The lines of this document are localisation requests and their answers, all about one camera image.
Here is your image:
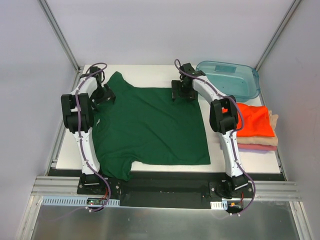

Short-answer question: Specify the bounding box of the teal plastic bin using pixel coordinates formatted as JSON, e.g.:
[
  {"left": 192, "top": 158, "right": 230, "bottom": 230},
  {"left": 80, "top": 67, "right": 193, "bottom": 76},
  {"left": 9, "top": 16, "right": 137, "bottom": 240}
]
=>
[{"left": 196, "top": 60, "right": 261, "bottom": 103}]

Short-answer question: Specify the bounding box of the front aluminium rail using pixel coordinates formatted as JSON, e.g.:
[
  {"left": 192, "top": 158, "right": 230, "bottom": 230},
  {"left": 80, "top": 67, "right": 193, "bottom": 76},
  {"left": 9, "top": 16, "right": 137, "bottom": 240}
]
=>
[{"left": 31, "top": 176, "right": 302, "bottom": 202}]

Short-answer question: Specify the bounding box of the right aluminium frame post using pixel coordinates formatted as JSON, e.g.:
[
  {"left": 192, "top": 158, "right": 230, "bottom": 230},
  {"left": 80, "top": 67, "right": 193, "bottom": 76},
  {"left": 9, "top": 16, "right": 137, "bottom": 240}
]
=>
[{"left": 255, "top": 0, "right": 303, "bottom": 72}]

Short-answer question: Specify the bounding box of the orange folded t shirt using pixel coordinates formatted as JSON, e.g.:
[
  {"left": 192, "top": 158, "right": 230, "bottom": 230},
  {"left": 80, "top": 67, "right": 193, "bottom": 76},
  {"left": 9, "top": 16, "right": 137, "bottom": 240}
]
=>
[{"left": 236, "top": 103, "right": 275, "bottom": 138}]

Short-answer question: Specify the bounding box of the right white cable duct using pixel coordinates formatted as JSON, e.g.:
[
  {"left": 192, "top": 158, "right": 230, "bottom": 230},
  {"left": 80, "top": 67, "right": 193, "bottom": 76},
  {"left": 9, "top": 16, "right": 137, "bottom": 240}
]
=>
[{"left": 210, "top": 200, "right": 228, "bottom": 211}]

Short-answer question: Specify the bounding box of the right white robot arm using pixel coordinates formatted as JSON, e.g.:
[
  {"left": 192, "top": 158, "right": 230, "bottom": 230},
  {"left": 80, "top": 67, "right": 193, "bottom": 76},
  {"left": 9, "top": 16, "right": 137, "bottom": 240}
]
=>
[{"left": 171, "top": 59, "right": 248, "bottom": 199}]

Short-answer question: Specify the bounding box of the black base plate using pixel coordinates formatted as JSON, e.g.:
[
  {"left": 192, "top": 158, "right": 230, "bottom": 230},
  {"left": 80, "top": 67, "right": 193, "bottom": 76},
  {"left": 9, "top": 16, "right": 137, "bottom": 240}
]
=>
[{"left": 47, "top": 168, "right": 287, "bottom": 210}]

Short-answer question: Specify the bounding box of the green t shirt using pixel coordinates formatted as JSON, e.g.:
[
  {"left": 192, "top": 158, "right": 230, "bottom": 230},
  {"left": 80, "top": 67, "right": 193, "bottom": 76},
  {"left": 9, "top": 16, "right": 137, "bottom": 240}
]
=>
[{"left": 92, "top": 72, "right": 211, "bottom": 181}]

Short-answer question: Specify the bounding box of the white cable duct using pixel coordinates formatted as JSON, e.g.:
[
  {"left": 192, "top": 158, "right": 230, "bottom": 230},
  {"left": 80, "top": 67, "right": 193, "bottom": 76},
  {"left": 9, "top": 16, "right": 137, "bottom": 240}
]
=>
[
  {"left": 210, "top": 200, "right": 228, "bottom": 211},
  {"left": 42, "top": 196, "right": 120, "bottom": 208}
]

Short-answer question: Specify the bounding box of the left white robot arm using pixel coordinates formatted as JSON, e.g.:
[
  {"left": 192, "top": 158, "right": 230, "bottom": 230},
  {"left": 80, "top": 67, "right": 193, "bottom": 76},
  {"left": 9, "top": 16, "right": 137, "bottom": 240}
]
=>
[{"left": 60, "top": 62, "right": 116, "bottom": 195}]

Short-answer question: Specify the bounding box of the left white cable duct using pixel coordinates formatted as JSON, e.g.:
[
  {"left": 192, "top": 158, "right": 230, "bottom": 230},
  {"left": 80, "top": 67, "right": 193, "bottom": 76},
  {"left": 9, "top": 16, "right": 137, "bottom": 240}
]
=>
[{"left": 42, "top": 196, "right": 120, "bottom": 208}]

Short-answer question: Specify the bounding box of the pink folded t shirt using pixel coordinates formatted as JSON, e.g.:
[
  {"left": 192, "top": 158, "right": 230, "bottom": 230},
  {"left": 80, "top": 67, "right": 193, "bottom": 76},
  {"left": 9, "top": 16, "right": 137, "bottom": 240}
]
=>
[{"left": 238, "top": 143, "right": 277, "bottom": 151}]

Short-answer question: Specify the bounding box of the left aluminium frame post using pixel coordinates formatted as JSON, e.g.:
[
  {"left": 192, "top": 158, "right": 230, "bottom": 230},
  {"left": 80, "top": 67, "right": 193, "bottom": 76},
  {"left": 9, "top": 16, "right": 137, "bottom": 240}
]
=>
[{"left": 37, "top": 0, "right": 81, "bottom": 73}]

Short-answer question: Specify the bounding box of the beige folded t shirt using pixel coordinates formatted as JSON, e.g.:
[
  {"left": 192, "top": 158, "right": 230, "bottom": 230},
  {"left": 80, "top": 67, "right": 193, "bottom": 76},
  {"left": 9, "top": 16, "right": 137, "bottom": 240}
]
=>
[{"left": 237, "top": 110, "right": 279, "bottom": 147}]

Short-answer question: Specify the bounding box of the left aluminium side rail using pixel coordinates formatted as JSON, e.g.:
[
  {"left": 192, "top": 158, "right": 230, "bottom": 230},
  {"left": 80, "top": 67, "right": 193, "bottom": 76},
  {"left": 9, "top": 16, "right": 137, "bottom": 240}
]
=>
[{"left": 16, "top": 71, "right": 85, "bottom": 240}]

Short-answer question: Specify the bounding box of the aluminium frame post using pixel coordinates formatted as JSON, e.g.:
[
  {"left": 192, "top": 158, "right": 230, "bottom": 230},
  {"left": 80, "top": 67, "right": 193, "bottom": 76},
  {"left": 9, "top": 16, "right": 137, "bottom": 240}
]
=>
[
  {"left": 37, "top": 0, "right": 81, "bottom": 73},
  {"left": 255, "top": 0, "right": 303, "bottom": 72}
]

